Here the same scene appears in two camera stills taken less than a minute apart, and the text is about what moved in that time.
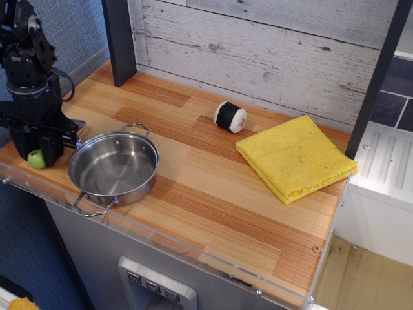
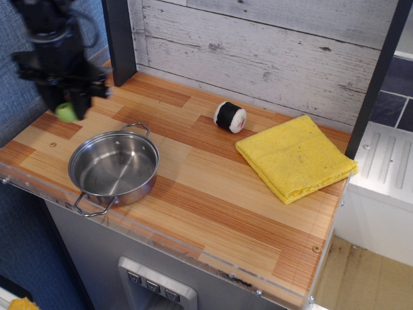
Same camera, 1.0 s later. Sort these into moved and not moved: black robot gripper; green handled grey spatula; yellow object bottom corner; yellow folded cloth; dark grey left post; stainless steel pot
Moved: black robot gripper; green handled grey spatula
Not moved: yellow folded cloth; stainless steel pot; yellow object bottom corner; dark grey left post
